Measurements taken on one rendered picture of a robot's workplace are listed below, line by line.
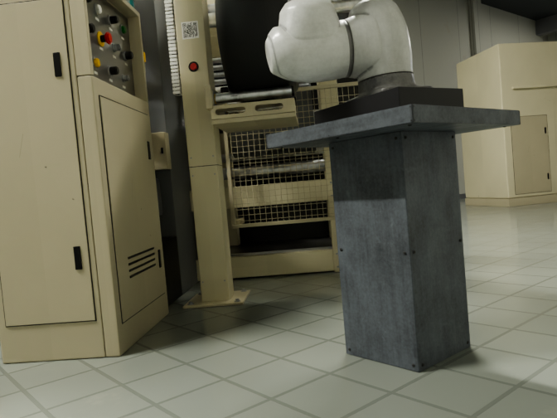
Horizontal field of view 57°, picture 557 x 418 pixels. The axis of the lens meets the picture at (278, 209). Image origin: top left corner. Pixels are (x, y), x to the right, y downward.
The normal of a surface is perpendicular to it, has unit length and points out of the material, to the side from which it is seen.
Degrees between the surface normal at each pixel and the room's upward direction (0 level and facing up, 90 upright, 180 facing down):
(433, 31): 90
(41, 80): 90
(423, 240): 90
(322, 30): 92
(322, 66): 130
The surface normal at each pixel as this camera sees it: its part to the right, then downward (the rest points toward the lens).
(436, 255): 0.64, -0.02
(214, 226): -0.07, 0.05
